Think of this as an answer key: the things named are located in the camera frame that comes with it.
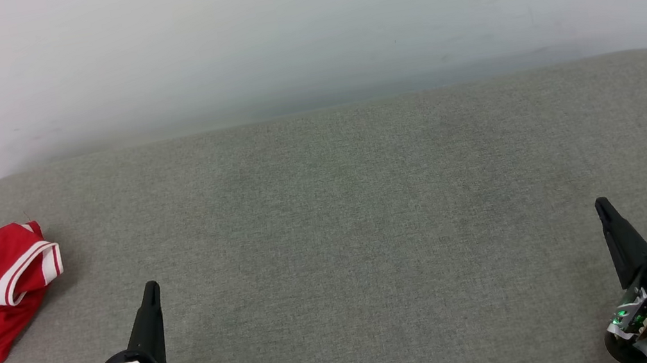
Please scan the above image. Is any grey fabric sofa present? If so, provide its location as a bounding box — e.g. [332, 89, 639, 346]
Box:
[0, 47, 647, 363]

